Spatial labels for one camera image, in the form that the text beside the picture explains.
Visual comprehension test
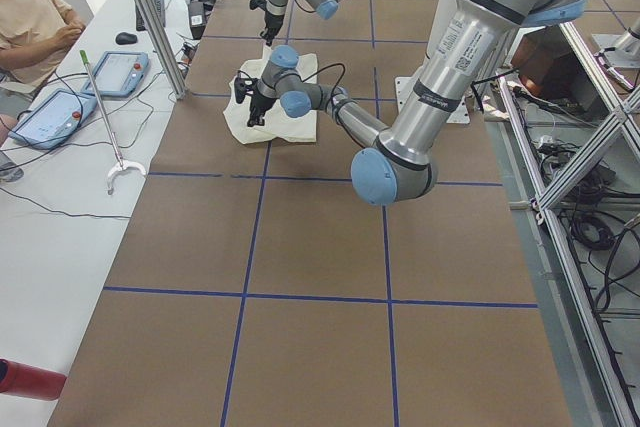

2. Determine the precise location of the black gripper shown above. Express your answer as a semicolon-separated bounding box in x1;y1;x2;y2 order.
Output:
246;78;277;127
259;10;284;46

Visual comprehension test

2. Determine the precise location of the cream long-sleeve shirt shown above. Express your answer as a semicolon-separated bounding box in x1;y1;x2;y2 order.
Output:
223;45;318;145

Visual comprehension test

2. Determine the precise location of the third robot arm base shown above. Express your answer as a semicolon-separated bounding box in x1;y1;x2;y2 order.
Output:
592;19;639;69

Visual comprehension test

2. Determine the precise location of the black keyboard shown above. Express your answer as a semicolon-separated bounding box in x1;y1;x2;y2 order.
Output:
134;0;166;32

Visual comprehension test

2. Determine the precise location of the reacher grabber stick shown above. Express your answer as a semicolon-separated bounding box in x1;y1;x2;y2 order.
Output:
80;49;147;195

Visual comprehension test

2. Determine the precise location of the black computer mouse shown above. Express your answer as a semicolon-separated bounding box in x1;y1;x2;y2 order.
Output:
115;32;138;45

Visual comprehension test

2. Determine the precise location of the far blue teach pendant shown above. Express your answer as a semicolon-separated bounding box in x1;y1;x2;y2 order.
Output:
90;51;149;98

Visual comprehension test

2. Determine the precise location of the blue teach pendant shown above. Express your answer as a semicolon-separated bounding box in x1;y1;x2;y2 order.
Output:
9;89;97;150
90;51;149;98

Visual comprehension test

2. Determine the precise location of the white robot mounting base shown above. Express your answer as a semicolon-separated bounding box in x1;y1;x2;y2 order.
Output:
394;76;470;124

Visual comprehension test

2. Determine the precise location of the near blue teach pendant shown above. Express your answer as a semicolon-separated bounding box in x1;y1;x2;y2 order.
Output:
9;89;97;150

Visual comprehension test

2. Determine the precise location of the person in beige shirt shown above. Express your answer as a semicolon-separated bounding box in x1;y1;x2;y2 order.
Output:
0;0;87;183

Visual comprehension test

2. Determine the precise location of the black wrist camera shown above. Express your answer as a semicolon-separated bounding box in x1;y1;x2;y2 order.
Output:
233;74;258;104
249;0;267;11

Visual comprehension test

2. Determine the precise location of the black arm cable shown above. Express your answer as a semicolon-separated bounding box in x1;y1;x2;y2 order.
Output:
299;62;351;113

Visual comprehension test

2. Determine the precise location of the aluminium frame post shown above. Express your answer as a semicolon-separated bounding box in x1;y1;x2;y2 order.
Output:
134;0;186;100

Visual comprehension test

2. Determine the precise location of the aluminium frame rail structure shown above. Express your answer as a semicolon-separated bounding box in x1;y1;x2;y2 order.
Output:
480;23;639;426

